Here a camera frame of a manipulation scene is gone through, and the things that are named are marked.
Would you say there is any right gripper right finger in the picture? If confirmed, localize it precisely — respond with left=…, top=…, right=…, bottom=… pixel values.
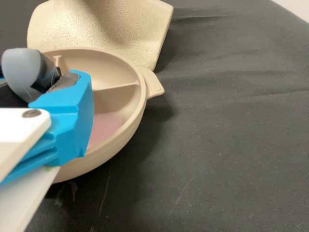
left=0, top=69, right=94, bottom=186

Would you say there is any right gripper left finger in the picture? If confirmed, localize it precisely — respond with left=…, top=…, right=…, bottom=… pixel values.
left=0, top=61, right=6, bottom=86

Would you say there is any grey-handled spoon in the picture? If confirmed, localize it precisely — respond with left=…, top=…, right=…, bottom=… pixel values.
left=0, top=47, right=64, bottom=102

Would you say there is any beige divided bowl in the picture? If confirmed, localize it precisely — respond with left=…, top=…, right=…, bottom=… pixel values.
left=41, top=49, right=165, bottom=184

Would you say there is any dummy head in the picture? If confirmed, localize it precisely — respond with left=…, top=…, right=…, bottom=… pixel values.
left=27, top=0, right=174, bottom=73

